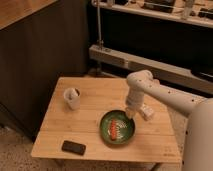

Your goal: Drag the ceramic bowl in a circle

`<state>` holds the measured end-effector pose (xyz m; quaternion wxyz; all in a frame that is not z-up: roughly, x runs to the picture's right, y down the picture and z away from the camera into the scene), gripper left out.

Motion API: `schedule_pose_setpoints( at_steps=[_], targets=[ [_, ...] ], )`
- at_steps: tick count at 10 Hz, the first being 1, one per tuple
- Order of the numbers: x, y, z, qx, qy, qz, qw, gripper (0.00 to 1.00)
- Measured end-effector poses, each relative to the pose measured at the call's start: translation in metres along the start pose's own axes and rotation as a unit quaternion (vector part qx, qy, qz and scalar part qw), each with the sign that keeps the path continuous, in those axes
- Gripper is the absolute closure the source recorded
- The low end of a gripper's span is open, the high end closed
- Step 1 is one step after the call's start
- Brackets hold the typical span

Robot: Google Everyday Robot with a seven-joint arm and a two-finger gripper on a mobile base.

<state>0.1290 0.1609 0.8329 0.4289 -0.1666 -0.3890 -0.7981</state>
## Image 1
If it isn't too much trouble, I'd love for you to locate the orange carrot toy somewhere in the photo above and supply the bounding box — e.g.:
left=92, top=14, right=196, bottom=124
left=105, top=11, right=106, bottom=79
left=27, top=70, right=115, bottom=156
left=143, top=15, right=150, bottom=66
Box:
left=110, top=120, right=117, bottom=140

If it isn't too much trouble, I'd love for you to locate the metal shelf rack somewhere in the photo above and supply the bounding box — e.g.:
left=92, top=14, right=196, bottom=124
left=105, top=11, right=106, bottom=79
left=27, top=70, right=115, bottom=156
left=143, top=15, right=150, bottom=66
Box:
left=89, top=0, right=213, bottom=94

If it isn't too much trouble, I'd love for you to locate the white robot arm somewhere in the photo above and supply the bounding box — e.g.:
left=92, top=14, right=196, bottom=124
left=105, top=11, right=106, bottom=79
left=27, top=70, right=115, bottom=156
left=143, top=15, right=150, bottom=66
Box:
left=125, top=70, right=213, bottom=171

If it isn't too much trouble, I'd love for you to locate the green ceramic bowl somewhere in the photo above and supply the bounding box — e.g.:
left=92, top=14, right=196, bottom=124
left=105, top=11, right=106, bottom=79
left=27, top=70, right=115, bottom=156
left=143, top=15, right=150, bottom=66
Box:
left=99, top=110, right=135, bottom=145

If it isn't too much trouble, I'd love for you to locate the vertical metal pole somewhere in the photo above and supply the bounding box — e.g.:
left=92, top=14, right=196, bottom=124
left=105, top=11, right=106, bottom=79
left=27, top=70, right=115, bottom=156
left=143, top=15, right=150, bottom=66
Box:
left=96, top=0, right=103, bottom=50

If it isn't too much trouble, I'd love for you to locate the dark wooden cabinet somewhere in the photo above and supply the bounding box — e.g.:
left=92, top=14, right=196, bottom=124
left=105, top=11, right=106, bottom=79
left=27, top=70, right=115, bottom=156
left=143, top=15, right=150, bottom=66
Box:
left=0, top=0, right=88, bottom=139

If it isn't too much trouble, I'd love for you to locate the wooden side table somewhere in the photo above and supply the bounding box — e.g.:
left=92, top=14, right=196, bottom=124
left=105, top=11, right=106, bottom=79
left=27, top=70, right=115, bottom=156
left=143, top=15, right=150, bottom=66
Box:
left=31, top=77, right=181, bottom=163

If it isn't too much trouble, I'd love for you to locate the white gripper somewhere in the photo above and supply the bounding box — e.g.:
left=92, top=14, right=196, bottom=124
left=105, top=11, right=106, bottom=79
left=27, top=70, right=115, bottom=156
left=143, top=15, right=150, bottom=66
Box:
left=125, top=97, right=143, bottom=119

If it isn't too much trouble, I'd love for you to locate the black smartphone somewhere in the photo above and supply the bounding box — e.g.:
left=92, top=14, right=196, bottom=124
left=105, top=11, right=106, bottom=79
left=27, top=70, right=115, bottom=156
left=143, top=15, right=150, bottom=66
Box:
left=62, top=140, right=86, bottom=155

